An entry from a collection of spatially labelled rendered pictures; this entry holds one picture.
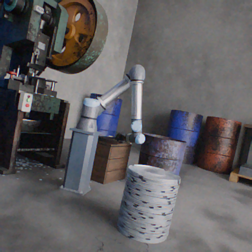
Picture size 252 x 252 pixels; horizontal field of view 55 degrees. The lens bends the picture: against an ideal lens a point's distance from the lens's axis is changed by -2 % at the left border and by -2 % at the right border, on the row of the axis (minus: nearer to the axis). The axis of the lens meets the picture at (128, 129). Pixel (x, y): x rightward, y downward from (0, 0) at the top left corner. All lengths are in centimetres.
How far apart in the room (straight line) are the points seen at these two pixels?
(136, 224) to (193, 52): 430
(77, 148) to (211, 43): 395
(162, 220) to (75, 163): 76
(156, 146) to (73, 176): 75
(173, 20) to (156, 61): 90
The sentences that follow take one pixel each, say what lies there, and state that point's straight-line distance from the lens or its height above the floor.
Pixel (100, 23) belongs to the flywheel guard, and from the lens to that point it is 246.
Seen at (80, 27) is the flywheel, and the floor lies 137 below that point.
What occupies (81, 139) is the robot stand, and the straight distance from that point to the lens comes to 173.
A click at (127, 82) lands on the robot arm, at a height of 85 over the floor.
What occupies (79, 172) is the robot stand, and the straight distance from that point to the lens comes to 177.
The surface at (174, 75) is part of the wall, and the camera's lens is 518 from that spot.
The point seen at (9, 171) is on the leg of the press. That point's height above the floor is 3.
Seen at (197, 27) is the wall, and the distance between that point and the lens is 538.
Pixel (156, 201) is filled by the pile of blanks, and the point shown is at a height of 22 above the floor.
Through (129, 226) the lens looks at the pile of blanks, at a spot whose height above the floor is 6.
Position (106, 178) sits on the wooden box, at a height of 5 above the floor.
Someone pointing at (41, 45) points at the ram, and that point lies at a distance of 237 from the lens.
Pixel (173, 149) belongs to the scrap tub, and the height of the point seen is 40.
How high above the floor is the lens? 61
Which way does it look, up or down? 3 degrees down
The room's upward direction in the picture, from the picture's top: 11 degrees clockwise
